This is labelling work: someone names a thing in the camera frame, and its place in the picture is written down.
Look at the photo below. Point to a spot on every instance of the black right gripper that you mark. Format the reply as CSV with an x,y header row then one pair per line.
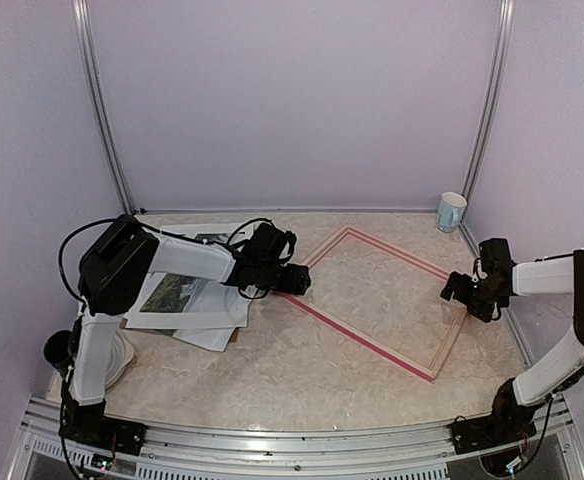
x,y
483,313

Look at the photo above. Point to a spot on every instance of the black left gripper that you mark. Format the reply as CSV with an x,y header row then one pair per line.
x,y
296,284

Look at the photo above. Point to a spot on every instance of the pink wooden picture frame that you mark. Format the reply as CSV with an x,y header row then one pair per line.
x,y
384,298

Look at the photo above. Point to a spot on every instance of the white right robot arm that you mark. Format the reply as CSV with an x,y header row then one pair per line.
x,y
551,286

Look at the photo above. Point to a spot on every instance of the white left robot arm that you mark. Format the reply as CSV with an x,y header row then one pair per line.
x,y
114,268

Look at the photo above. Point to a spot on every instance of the forest landscape photo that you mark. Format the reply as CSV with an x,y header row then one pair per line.
x,y
220,237

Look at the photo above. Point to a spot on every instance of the white photo mat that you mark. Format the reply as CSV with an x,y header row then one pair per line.
x,y
191,230

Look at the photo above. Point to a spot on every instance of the green landscape photo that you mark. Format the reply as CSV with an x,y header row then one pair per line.
x,y
174,294

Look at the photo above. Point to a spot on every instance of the white paper sheets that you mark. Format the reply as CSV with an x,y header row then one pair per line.
x,y
218,311

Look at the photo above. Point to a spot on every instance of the light blue mug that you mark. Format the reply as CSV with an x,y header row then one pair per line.
x,y
450,212

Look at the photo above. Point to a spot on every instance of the black cup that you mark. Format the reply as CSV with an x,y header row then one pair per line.
x,y
57,352

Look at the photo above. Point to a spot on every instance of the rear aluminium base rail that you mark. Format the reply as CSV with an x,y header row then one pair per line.
x,y
232,210

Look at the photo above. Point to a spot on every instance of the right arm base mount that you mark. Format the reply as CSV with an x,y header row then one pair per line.
x,y
509,421

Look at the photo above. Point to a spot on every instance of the front aluminium rail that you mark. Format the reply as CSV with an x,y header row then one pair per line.
x,y
167,451

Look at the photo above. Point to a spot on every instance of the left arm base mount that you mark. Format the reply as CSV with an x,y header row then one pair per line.
x,y
88,425

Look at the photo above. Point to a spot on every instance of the right aluminium corner post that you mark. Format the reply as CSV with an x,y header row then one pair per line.
x,y
491,98

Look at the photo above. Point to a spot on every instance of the aluminium corner post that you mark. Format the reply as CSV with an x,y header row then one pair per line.
x,y
491,98
89,61

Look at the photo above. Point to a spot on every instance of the left aluminium corner post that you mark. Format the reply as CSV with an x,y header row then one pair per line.
x,y
89,61

